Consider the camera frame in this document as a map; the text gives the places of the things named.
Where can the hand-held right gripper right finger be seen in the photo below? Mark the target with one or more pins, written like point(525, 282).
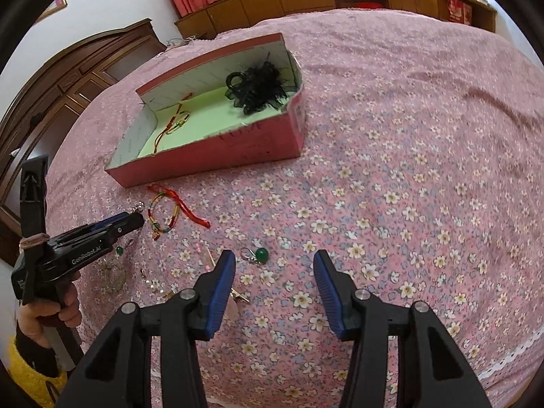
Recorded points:
point(329, 294)

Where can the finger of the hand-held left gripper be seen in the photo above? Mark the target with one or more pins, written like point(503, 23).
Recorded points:
point(129, 223)
point(114, 221)

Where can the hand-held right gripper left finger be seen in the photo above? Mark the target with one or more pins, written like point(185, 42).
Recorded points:
point(221, 290)

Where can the pearl earring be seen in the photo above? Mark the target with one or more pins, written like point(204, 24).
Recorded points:
point(139, 208)

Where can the pink flower hair clip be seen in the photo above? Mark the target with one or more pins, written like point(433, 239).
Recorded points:
point(240, 296)

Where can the green bead earring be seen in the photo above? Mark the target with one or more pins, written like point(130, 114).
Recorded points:
point(262, 255)
point(120, 250)

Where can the pink beaded hairpin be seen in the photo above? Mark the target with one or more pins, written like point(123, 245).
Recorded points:
point(208, 258)

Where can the gold crystal earring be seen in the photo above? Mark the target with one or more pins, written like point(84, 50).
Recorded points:
point(171, 295)

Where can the pink cardboard box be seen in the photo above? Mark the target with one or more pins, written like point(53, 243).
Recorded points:
point(255, 142)

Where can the black lace hair scrunchie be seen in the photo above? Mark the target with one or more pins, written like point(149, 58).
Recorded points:
point(255, 89)

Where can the person's left forearm yellow sleeve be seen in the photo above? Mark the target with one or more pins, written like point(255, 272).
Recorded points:
point(25, 380)

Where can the person's left hand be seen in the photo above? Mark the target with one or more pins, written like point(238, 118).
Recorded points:
point(36, 316)

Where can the dark wooden headboard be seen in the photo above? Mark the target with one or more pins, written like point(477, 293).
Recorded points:
point(63, 80)

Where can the pink floral bedspread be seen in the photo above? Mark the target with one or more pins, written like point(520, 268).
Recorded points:
point(403, 157)

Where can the long wooden low cabinet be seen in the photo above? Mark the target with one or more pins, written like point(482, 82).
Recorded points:
point(263, 4)

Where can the red cloth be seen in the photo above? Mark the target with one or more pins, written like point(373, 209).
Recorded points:
point(369, 5)

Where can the red gift box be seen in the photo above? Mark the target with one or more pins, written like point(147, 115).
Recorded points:
point(459, 8)

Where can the framed wall picture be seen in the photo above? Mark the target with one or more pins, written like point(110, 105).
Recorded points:
point(55, 5)

